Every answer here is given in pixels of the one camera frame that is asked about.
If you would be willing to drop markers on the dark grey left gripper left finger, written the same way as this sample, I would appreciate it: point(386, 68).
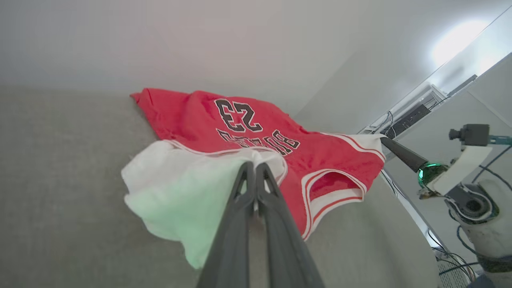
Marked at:
point(232, 240)

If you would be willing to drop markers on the black electronics box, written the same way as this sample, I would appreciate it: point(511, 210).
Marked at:
point(408, 120)

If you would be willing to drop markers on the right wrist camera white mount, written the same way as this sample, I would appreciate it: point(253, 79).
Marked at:
point(464, 164)

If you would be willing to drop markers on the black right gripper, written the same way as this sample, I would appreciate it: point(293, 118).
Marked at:
point(432, 174)

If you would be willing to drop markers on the red basketball jersey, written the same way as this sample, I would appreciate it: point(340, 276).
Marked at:
point(192, 120)

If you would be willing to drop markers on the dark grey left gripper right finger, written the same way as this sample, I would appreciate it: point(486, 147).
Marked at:
point(284, 248)

